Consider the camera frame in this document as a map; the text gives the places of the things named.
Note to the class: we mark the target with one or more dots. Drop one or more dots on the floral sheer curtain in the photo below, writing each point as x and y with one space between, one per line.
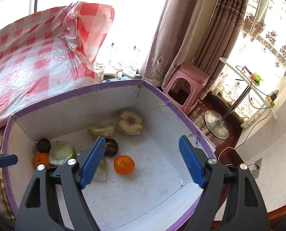
278 41
119 65

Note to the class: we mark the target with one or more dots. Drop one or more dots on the pink plastic stool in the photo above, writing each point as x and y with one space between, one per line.
188 74

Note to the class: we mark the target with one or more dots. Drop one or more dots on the small orange tangerine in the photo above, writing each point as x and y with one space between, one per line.
40 160
124 165

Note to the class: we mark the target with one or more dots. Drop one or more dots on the red white checked plastic tablecloth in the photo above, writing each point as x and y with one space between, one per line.
25 65

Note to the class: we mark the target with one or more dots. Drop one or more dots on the dark patterned curtain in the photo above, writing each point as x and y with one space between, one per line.
225 28

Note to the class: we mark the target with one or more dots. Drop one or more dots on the small dark shrivelled fruit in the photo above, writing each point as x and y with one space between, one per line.
112 148
43 145

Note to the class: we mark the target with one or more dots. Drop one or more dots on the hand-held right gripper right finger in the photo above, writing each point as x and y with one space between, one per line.
192 161

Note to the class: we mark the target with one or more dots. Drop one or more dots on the green apple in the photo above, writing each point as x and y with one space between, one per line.
102 170

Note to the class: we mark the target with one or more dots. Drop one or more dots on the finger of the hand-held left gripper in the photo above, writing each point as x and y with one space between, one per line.
4 160

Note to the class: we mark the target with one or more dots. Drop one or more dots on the yellow-green apple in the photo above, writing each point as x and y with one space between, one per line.
129 122

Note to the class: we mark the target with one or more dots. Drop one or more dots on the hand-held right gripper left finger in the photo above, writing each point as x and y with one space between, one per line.
92 163

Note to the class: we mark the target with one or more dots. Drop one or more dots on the purple-edged white cardboard box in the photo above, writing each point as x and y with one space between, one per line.
145 185

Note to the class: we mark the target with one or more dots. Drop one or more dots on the mauve embroidered curtain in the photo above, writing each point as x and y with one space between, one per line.
172 28

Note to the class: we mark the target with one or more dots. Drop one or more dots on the black charger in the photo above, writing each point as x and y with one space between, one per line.
274 96

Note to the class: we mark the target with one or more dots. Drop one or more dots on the small green object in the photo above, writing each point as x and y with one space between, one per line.
257 77

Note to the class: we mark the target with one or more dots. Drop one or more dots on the wall socket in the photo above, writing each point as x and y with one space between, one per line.
257 169

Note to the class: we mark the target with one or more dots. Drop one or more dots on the white side table chrome stand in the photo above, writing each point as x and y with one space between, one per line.
216 125

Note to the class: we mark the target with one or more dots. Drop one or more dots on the green fruit half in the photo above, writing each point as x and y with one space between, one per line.
61 152

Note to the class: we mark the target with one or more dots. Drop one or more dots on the yellow mango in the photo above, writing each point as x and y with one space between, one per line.
100 130

